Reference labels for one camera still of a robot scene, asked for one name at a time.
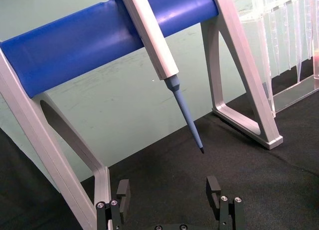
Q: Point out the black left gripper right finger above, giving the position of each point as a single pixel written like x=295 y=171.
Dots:
x=213 y=190

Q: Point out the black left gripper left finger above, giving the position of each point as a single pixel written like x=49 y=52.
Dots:
x=123 y=192

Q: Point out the white pipette with blue shaft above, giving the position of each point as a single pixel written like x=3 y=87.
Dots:
x=154 y=40

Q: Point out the clear conical plastic tube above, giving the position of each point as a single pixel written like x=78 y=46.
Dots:
x=299 y=53
x=279 y=48

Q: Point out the plain pale wall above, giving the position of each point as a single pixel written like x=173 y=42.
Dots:
x=112 y=102

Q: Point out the grey stand with blue bar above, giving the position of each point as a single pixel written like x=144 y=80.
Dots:
x=62 y=48

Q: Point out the black table cloth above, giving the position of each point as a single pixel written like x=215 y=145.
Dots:
x=174 y=180

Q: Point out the clear plastic tube rack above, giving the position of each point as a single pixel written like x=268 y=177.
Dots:
x=294 y=95

